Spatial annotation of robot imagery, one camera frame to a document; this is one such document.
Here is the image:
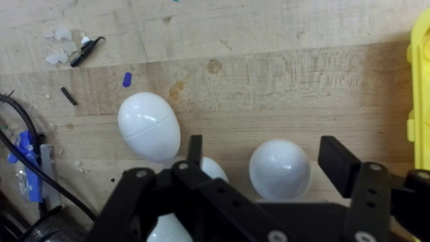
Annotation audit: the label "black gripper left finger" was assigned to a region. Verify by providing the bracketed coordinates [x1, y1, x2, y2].
[84, 133, 290, 242]

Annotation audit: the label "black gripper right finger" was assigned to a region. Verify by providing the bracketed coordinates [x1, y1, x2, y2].
[317, 134, 430, 242]

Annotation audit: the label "white plastic egg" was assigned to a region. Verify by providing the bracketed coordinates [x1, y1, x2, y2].
[146, 212, 193, 242]
[116, 91, 182, 164]
[200, 154, 231, 184]
[247, 138, 313, 201]

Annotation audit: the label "yellow plastic egg tray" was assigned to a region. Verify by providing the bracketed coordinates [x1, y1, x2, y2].
[405, 5, 430, 172]

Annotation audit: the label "small blue cap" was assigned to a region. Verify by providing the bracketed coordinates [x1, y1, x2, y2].
[121, 71, 134, 89]

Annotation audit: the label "round metal tip cleaner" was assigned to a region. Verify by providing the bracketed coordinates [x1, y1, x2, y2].
[17, 218, 91, 242]

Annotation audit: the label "short black stick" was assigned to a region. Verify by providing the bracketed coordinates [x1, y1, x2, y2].
[59, 86, 79, 107]

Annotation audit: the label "blue plastic wrapper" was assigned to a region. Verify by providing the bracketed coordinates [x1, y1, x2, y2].
[6, 129, 45, 203]

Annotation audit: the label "small black clip piece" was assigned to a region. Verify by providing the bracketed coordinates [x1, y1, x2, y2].
[69, 35, 107, 68]

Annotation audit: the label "white plastic scraps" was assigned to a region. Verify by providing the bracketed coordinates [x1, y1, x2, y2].
[43, 25, 80, 66]

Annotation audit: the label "thin black cable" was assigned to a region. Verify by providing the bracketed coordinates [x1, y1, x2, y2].
[0, 130, 99, 222]
[0, 93, 44, 140]

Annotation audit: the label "grey flat bracket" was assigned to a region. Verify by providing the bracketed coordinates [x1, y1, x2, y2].
[37, 142, 63, 212]

